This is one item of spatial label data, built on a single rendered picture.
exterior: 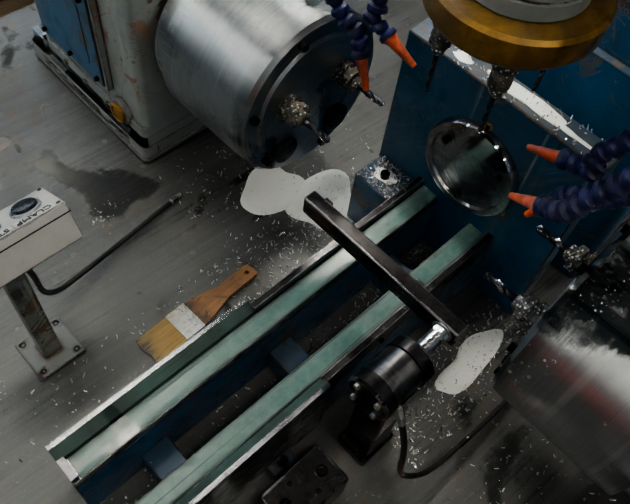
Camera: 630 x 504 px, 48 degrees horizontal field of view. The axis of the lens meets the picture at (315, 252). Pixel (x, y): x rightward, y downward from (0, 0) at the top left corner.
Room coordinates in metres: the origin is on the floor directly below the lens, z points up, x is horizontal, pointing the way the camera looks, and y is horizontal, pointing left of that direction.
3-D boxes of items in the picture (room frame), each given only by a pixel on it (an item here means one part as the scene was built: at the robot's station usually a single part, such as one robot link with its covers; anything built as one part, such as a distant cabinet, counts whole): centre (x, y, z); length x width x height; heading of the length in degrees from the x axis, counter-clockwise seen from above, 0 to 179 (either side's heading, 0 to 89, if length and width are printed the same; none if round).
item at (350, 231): (0.46, -0.08, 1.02); 0.26 x 0.04 x 0.03; 51
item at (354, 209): (0.69, -0.09, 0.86); 0.07 x 0.06 x 0.12; 51
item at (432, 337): (0.36, -0.14, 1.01); 0.08 x 0.02 x 0.02; 141
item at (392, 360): (0.44, -0.25, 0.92); 0.45 x 0.13 x 0.24; 141
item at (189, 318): (0.48, 0.15, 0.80); 0.21 x 0.05 x 0.01; 143
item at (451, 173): (0.64, -0.19, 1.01); 0.15 x 0.02 x 0.15; 51
